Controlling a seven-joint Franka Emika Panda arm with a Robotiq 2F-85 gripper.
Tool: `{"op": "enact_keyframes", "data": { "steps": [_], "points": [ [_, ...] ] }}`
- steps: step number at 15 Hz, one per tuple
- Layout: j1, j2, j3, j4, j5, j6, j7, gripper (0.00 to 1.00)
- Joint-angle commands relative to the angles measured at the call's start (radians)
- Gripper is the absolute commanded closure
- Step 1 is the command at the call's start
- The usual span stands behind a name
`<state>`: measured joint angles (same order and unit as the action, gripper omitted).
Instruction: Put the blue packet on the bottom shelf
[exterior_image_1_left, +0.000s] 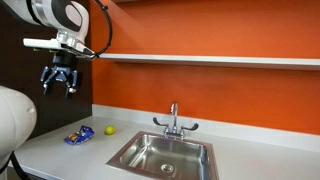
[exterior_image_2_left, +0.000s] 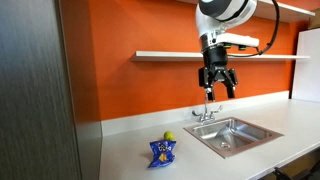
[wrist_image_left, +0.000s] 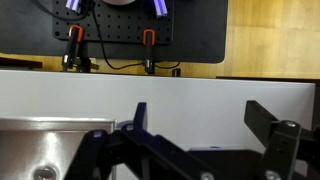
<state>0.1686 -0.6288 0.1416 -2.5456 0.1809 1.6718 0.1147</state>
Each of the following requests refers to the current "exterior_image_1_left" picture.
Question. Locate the blue snack packet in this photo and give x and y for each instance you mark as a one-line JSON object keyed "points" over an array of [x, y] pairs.
{"points": [[80, 135]]}

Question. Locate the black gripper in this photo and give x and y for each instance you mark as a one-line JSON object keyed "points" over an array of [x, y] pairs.
{"points": [[63, 60]]}

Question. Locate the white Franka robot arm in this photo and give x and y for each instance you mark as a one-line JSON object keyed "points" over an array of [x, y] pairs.
{"points": [[63, 13]]}

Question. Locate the metal sink drain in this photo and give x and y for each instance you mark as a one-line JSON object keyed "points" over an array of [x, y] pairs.
{"points": [[167, 168]]}

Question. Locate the stainless steel sink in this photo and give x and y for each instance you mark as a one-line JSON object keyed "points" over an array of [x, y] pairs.
{"points": [[166, 156]]}

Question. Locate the green lime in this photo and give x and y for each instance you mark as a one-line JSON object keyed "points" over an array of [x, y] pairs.
{"points": [[109, 130]]}

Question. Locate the white backsplash strip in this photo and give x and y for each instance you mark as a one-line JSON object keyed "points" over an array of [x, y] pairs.
{"points": [[233, 130]]}

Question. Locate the white wall shelf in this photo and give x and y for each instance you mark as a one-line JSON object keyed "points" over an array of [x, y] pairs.
{"points": [[213, 60]]}

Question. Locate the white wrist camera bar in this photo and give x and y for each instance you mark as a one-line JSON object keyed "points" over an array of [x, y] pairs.
{"points": [[50, 43]]}

